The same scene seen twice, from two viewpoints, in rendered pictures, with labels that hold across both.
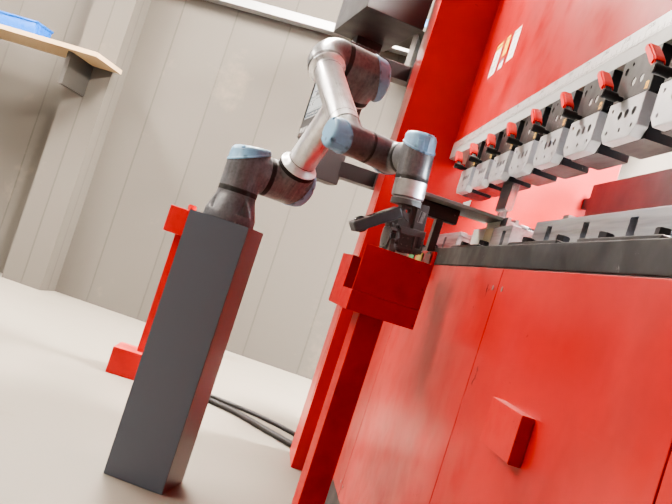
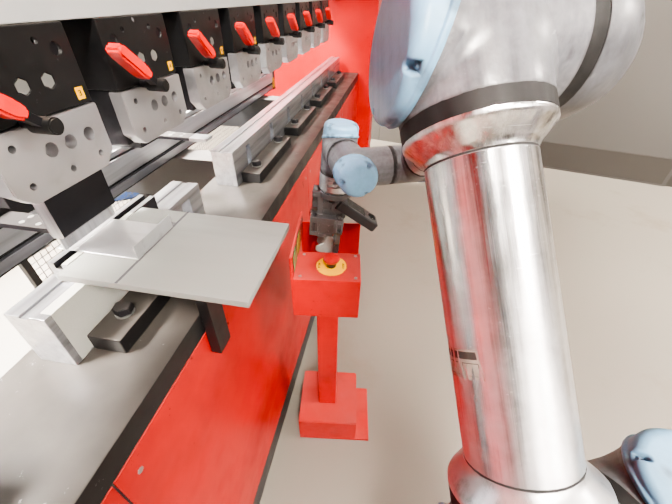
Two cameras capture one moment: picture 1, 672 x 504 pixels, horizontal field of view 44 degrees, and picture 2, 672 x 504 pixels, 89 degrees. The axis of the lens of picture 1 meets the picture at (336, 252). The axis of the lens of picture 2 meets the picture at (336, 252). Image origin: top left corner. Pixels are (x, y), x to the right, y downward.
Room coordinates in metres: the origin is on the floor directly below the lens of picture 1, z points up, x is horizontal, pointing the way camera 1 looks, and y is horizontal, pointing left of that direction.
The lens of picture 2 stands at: (2.55, 0.06, 1.30)
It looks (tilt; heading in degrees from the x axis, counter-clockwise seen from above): 37 degrees down; 193
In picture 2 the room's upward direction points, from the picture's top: 1 degrees clockwise
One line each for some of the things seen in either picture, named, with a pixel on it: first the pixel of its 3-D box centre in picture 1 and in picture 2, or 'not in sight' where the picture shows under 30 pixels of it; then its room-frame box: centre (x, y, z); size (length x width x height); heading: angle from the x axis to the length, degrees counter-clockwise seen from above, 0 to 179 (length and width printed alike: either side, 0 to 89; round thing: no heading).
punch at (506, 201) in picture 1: (506, 201); (78, 203); (2.23, -0.40, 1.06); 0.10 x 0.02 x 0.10; 4
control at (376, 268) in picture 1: (380, 277); (328, 263); (1.91, -0.12, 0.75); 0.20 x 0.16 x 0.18; 12
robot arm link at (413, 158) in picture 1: (416, 157); (339, 148); (1.86, -0.11, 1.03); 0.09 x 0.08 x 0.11; 28
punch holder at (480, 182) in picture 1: (497, 164); not in sight; (2.45, -0.38, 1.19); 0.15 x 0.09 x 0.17; 4
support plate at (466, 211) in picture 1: (448, 205); (186, 249); (2.22, -0.25, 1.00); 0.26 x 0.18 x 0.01; 94
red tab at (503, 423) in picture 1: (505, 430); not in sight; (1.20, -0.31, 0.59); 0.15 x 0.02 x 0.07; 4
